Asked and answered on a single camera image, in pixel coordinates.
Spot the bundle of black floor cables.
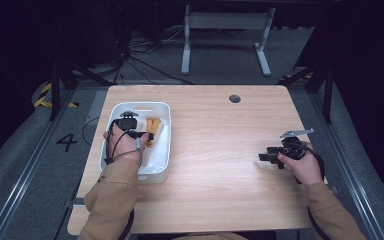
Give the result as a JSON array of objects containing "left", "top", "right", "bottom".
[{"left": 111, "top": 24, "right": 195, "bottom": 86}]

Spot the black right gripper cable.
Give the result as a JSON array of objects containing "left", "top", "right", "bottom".
[{"left": 295, "top": 145, "right": 333, "bottom": 240}]

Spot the person's left hand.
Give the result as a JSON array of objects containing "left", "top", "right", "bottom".
[{"left": 102, "top": 126, "right": 150, "bottom": 165}]

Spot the white metal desk frame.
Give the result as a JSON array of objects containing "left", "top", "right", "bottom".
[{"left": 180, "top": 4, "right": 277, "bottom": 77}]

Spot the black metal stand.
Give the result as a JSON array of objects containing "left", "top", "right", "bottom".
[
  {"left": 279, "top": 56, "right": 335, "bottom": 125},
  {"left": 48, "top": 55, "right": 115, "bottom": 122}
]

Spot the orange object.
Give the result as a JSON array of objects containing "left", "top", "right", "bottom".
[{"left": 145, "top": 116, "right": 164, "bottom": 149}]

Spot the white plastic bin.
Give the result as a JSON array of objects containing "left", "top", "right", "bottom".
[{"left": 99, "top": 101, "right": 172, "bottom": 185}]

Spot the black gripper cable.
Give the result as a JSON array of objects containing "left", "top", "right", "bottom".
[
  {"left": 295, "top": 145, "right": 333, "bottom": 240},
  {"left": 104, "top": 119, "right": 143, "bottom": 166}
]

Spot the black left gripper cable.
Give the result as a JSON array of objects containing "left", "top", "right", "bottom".
[{"left": 104, "top": 119, "right": 143, "bottom": 166}]

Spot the person's right hand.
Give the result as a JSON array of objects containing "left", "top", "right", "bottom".
[{"left": 277, "top": 141, "right": 324, "bottom": 187}]

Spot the metal floor rail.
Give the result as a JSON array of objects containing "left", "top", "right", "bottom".
[
  {"left": 0, "top": 87, "right": 78, "bottom": 240},
  {"left": 308, "top": 91, "right": 384, "bottom": 240}
]

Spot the thin black cable loop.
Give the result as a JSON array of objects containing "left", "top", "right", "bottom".
[{"left": 81, "top": 115, "right": 102, "bottom": 147}]

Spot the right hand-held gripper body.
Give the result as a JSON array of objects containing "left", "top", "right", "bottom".
[{"left": 277, "top": 128, "right": 315, "bottom": 161}]

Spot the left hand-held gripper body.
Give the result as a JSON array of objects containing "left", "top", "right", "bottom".
[{"left": 112, "top": 110, "right": 140, "bottom": 132}]

